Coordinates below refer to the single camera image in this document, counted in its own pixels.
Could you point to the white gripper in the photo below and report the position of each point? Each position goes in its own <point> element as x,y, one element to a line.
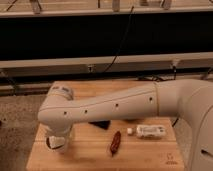
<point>58,140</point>

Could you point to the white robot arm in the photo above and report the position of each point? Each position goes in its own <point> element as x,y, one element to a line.
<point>188,99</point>

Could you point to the black flat object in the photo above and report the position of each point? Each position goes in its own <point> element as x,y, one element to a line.
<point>102,124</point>

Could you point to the dark red chili pepper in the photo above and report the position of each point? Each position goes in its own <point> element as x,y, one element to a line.
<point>115,143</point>

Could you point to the clear plastic bottle white cap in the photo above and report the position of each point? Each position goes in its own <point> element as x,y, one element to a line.
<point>147,131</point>

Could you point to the metal conveyor frame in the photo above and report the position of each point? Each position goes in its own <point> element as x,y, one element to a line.
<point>85,65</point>

